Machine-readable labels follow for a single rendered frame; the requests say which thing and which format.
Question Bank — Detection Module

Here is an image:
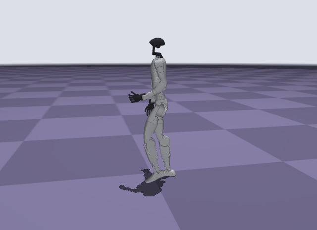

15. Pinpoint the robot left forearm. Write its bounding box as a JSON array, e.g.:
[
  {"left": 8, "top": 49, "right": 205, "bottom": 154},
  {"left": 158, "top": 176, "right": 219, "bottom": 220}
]
[{"left": 142, "top": 82, "right": 165, "bottom": 100}]

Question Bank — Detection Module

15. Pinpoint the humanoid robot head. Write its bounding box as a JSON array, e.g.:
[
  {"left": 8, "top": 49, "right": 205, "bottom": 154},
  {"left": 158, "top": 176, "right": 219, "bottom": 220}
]
[{"left": 149, "top": 38, "right": 165, "bottom": 58}]

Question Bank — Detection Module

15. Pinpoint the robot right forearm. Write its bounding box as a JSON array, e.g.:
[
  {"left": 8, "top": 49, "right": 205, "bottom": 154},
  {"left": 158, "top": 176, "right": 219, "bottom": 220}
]
[{"left": 151, "top": 87, "right": 156, "bottom": 103}]

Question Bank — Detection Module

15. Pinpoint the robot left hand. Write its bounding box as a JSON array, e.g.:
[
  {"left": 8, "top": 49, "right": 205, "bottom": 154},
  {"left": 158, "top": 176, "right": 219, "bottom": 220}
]
[{"left": 129, "top": 91, "right": 146, "bottom": 103}]

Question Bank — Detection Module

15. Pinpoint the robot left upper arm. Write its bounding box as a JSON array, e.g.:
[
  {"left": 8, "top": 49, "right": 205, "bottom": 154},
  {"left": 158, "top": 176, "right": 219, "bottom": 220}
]
[{"left": 154, "top": 59, "right": 167, "bottom": 88}]

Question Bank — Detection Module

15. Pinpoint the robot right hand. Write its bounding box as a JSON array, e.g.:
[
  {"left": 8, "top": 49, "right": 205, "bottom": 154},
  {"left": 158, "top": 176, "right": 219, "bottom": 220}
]
[{"left": 145, "top": 99, "right": 155, "bottom": 116}]

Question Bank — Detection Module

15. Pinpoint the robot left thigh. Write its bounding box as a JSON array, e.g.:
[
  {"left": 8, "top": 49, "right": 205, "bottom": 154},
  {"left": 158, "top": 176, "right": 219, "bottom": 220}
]
[{"left": 144, "top": 103, "right": 167, "bottom": 147}]

